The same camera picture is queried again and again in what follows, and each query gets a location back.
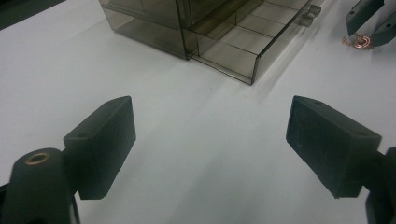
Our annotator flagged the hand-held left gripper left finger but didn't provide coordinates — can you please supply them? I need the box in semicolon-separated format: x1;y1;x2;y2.
63;95;137;201

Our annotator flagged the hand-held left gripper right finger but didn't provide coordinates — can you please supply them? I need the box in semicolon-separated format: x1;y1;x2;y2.
285;95;383;200

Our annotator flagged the copper-coloured chain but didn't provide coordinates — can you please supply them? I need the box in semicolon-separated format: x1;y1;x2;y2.
341;33;374;50

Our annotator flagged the smoky transparent drawer box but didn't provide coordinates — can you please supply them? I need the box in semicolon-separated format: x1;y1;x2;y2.
98;0;265;61

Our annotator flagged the white table cover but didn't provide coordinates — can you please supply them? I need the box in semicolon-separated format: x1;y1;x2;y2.
0;0;396;224

